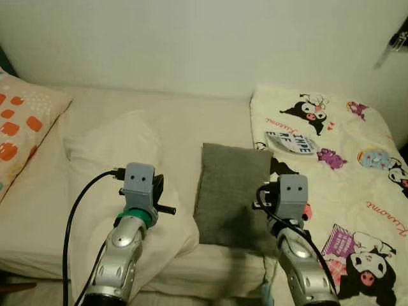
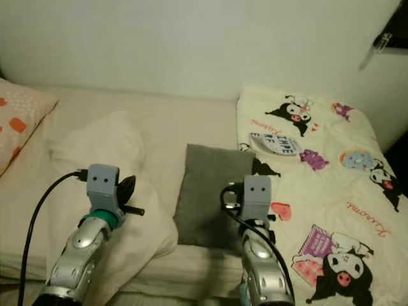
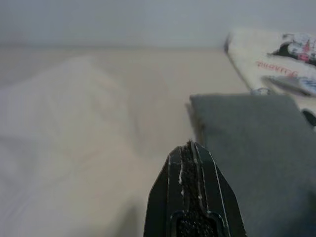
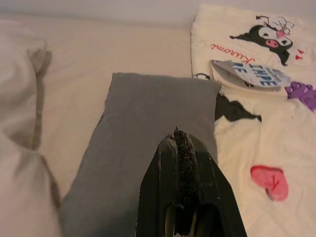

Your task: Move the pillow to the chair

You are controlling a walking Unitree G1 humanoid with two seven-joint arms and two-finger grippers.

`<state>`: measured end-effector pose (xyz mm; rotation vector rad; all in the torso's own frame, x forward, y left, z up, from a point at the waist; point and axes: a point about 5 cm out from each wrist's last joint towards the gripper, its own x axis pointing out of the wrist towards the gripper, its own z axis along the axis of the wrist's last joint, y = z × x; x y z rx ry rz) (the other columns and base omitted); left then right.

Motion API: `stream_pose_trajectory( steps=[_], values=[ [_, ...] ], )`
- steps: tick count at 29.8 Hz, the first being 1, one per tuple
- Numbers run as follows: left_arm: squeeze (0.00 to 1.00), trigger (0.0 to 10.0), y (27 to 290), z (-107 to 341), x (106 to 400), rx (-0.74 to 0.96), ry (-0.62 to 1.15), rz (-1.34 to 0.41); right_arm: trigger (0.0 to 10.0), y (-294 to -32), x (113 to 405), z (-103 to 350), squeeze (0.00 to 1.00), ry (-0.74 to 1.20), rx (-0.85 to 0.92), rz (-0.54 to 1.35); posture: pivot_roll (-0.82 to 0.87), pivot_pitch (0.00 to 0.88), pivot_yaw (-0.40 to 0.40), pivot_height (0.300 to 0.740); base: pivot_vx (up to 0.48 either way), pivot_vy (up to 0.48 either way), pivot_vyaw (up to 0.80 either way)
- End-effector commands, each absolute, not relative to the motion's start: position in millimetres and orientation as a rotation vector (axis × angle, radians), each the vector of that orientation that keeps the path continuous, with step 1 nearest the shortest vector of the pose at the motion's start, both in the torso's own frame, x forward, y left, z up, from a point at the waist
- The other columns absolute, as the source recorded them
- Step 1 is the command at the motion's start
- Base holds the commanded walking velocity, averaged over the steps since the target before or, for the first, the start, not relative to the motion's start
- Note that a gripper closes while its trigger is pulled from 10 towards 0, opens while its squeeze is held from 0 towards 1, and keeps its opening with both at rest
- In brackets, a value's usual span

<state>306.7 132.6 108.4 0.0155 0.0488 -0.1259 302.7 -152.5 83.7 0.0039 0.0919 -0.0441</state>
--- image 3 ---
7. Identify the large white pillow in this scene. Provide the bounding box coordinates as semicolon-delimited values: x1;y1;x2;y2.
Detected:
0;55;149;237

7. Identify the grey printed flat packet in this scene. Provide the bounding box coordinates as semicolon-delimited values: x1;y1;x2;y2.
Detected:
261;74;316;97

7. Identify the cream cartoon print blanket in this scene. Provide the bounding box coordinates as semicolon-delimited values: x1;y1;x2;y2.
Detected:
223;31;316;124

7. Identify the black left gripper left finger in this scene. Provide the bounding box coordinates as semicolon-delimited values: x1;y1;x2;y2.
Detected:
143;140;198;237

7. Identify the grey square pillow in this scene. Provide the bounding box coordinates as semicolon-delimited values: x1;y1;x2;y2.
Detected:
189;93;316;237

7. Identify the cream bed sheet mattress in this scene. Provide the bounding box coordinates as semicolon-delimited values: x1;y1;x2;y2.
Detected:
0;44;250;237

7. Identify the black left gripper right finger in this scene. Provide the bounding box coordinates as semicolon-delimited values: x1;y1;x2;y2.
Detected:
191;142;247;237

